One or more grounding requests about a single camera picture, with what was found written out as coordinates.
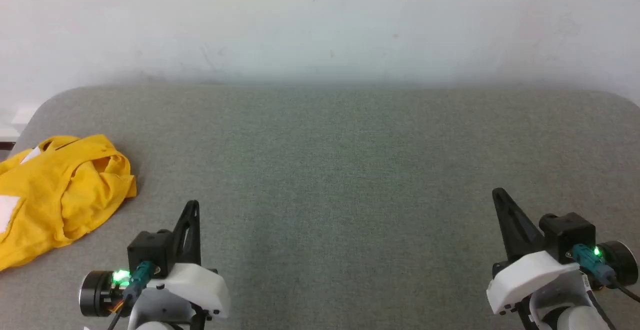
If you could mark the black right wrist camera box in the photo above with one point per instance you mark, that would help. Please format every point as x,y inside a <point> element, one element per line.
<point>567,235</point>

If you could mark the black right cylindrical gripper motor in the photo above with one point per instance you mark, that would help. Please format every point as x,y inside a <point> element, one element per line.
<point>622,265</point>

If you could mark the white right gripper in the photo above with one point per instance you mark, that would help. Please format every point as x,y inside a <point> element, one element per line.
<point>525,275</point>

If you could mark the black left cylindrical gripper motor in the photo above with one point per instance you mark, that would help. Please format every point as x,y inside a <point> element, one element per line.
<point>95,295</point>

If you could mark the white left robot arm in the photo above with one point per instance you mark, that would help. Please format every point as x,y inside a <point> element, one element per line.
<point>160,310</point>

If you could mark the grey fabric sofa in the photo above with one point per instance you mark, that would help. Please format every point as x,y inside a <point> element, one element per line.
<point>325,170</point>

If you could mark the yellow printed T-shirt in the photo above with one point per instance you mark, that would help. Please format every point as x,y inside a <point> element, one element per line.
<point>60,190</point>

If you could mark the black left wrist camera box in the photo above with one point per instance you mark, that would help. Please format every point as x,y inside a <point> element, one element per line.
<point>150,250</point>

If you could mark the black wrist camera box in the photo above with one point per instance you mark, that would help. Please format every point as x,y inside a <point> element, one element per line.
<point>150,250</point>
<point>567,235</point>

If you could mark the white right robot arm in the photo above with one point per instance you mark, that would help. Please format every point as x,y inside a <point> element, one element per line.
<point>565,310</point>

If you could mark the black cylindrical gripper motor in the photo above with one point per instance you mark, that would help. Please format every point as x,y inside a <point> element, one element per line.
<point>622,265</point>
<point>95,295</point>

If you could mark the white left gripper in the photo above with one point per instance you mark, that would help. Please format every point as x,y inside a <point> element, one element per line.
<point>195,285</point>

